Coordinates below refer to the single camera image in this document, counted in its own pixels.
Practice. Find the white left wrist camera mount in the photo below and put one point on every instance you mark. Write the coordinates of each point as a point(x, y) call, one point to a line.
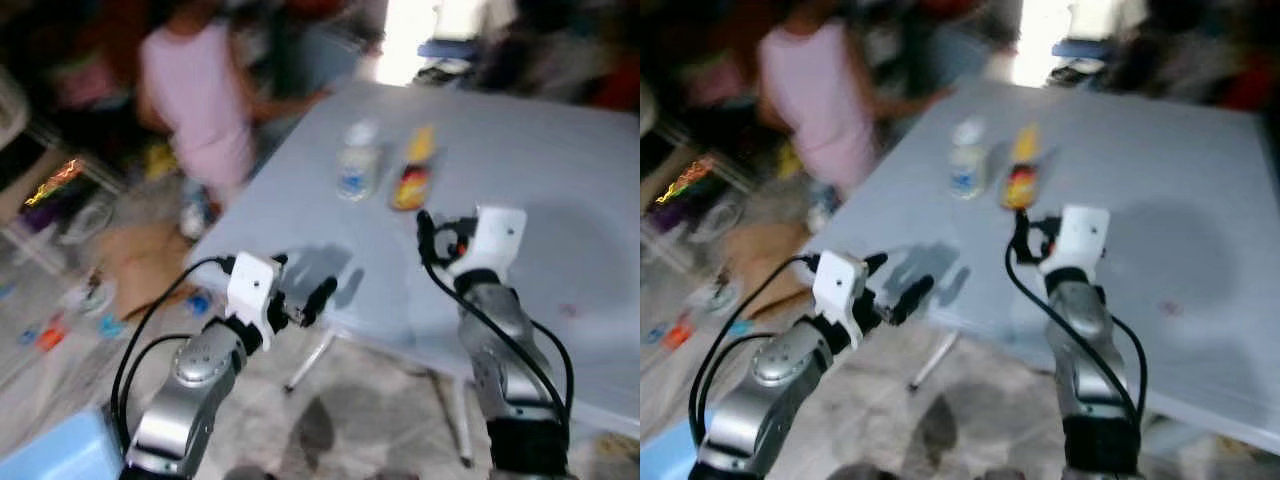
point(838, 285)
point(250, 285)

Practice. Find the yellow capped sauce bottle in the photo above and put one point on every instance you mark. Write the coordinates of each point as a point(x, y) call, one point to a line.
point(1020, 175)
point(412, 175)

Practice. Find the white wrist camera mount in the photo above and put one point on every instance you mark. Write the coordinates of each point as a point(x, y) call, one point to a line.
point(1080, 238)
point(838, 285)
point(497, 240)
point(250, 285)

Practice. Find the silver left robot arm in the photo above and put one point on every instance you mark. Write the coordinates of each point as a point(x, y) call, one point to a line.
point(775, 370)
point(195, 365)

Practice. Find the rainbow lit toy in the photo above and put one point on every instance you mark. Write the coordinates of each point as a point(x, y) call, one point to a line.
point(55, 185)
point(685, 185)

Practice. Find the small orange toy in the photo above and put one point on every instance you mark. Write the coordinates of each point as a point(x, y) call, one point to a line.
point(678, 332)
point(50, 335)

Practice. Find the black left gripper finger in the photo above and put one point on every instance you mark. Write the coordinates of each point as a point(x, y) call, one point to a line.
point(875, 263)
point(280, 260)
point(321, 297)
point(913, 298)

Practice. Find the clear bottle blue label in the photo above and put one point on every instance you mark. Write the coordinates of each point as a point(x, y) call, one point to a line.
point(968, 165)
point(358, 165)

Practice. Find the child in pink shirt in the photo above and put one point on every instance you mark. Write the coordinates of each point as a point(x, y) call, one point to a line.
point(815, 95)
point(195, 100)

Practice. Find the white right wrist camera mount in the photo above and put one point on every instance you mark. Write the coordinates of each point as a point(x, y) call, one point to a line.
point(497, 240)
point(1080, 238)

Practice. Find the blue plastic stool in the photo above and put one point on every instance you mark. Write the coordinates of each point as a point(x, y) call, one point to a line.
point(445, 48)
point(1078, 48)

